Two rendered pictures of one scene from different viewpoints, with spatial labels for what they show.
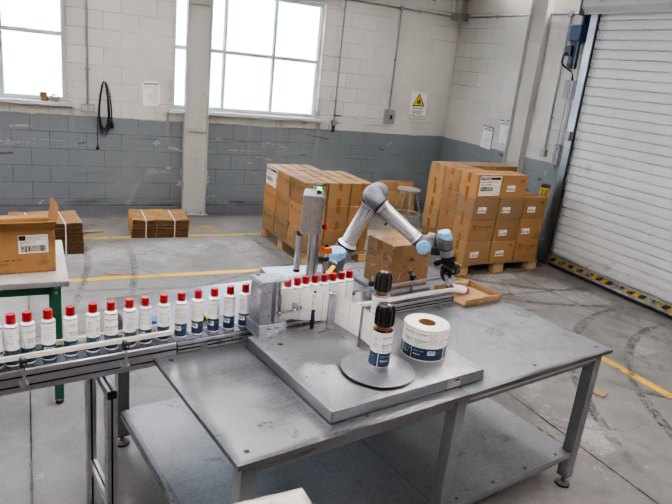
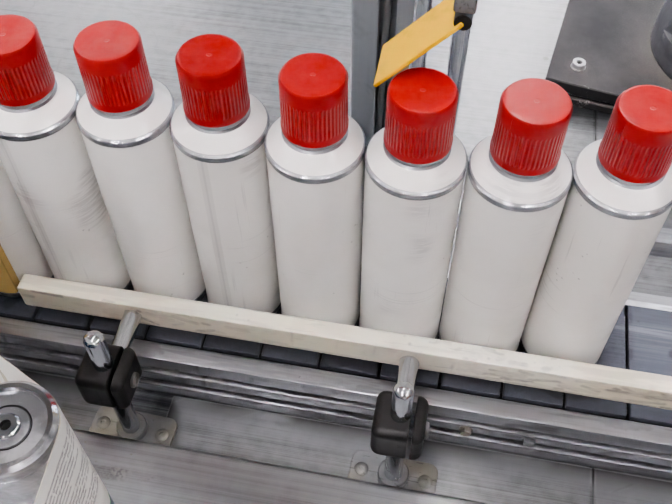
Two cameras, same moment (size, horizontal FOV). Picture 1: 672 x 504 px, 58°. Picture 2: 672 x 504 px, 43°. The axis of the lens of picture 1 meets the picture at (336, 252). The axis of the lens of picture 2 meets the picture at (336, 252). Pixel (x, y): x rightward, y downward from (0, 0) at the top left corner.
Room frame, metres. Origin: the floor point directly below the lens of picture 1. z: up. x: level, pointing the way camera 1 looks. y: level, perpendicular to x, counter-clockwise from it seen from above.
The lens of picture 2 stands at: (2.61, -0.19, 1.35)
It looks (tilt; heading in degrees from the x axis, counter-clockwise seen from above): 53 degrees down; 47
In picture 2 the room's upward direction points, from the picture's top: straight up
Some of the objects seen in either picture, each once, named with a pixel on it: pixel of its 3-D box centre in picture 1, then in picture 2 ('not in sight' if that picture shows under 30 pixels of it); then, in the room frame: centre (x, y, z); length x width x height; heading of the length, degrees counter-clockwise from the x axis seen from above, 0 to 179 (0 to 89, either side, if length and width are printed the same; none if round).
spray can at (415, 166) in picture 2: (331, 292); (408, 228); (2.84, 0.00, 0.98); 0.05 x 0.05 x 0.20
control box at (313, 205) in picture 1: (313, 211); not in sight; (2.85, 0.13, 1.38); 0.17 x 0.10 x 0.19; 1
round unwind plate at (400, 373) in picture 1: (377, 369); not in sight; (2.26, -0.22, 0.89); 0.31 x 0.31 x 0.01
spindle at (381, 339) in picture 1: (382, 336); not in sight; (2.26, -0.22, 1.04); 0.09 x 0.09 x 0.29
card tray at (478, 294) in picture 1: (467, 292); not in sight; (3.44, -0.81, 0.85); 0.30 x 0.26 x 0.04; 126
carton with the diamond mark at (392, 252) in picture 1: (397, 259); not in sight; (3.51, -0.37, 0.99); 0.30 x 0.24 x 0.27; 126
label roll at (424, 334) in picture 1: (424, 337); not in sight; (2.49, -0.43, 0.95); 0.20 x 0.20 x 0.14
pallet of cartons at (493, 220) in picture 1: (482, 216); not in sight; (6.98, -1.66, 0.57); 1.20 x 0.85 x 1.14; 120
